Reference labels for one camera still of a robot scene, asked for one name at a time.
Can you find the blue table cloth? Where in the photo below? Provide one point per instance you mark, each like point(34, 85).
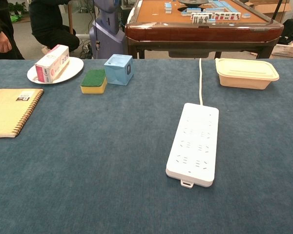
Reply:
point(112, 146)

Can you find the blue grey machine base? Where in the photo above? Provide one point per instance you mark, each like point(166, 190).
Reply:
point(107, 36)

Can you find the white power strip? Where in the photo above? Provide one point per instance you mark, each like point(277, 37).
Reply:
point(193, 146)

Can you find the brown mahjong table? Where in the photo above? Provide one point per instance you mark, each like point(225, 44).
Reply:
point(185, 34)

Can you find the pink and white carton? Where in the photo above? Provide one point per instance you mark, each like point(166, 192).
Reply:
point(51, 63)

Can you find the light blue cube box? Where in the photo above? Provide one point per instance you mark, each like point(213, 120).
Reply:
point(117, 70)

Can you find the white round plate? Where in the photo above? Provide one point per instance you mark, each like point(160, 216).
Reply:
point(74, 67)

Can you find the face-up mahjong tile row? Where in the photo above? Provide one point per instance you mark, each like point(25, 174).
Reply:
point(224, 16)

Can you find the green potted plant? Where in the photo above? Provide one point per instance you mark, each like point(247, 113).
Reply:
point(17, 7)

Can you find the stacked blue mahjong tiles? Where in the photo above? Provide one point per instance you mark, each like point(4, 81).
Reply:
point(168, 7)

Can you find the white plastic basket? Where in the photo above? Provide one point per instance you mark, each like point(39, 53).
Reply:
point(288, 51)

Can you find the beige lidded food container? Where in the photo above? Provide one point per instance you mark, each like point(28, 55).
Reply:
point(244, 73)

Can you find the short blue mahjong tile wall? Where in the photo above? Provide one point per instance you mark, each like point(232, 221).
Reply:
point(193, 10)

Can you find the single blue mahjong tile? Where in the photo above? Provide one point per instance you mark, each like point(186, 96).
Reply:
point(212, 21)
point(246, 15)

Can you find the tan spiral notebook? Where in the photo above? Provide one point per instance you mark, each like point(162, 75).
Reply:
point(7, 109)

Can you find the seated person in black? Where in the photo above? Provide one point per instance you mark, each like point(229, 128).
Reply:
point(48, 19)

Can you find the black tripod stand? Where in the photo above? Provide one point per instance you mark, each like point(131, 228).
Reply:
point(278, 12)

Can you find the green and yellow sponge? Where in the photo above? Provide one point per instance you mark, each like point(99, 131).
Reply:
point(92, 78)

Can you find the long blue mahjong tile wall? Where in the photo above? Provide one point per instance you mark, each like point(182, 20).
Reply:
point(222, 6)

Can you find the standing person in black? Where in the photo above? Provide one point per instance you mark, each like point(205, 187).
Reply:
point(0, 24)

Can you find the standing mahjong tile row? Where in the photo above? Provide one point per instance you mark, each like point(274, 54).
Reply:
point(199, 19)

